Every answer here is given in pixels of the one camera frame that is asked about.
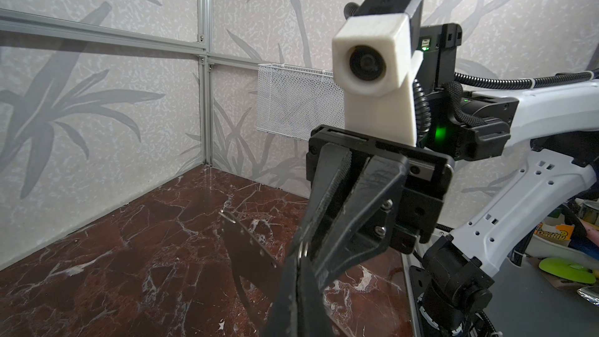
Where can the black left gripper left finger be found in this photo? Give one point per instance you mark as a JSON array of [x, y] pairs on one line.
[[283, 315]]

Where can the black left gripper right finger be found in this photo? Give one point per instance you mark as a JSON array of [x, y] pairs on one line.
[[312, 319]]

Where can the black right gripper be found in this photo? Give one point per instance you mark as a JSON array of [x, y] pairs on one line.
[[367, 194]]

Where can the silver keyring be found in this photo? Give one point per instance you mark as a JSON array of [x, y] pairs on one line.
[[303, 250]]

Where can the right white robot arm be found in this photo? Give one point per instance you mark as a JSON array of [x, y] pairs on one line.
[[561, 122]]

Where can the green plastic object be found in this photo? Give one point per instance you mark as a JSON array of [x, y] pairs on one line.
[[568, 270]]

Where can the white wire mesh basket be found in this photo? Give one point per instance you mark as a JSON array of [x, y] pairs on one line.
[[294, 100]]

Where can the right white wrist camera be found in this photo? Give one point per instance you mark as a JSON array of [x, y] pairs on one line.
[[375, 61]]

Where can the aluminium frame post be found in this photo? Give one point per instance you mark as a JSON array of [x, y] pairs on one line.
[[204, 12]]

